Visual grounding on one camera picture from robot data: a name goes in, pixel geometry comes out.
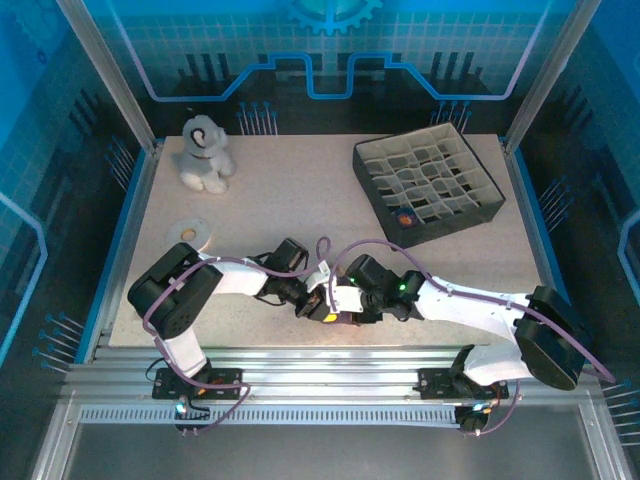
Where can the purple sock with teal toe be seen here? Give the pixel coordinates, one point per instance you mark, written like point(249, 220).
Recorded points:
point(406, 218)

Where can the grey fabric organizer box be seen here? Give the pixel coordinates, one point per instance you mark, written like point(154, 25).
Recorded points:
point(435, 170)

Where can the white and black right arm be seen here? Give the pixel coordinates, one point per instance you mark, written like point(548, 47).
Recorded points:
point(470, 305)

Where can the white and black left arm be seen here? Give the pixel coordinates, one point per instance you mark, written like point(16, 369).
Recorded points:
point(235, 280)

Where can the white tape roll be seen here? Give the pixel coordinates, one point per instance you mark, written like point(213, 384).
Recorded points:
point(201, 227)

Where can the grey and white plush dog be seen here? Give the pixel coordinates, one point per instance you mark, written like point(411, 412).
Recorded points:
point(200, 165)

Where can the black connector box with LED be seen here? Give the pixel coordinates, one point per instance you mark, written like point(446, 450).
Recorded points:
point(186, 415)
point(472, 420)

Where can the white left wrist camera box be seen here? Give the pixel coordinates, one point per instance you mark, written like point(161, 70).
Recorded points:
point(317, 277)

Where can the aluminium front rail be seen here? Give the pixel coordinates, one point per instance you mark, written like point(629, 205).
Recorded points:
point(325, 375)

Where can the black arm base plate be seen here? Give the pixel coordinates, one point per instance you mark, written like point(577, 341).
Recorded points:
point(435, 382)
point(230, 382)

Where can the aluminium frame post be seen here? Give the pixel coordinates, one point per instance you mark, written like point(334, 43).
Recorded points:
point(545, 80)
point(110, 75)

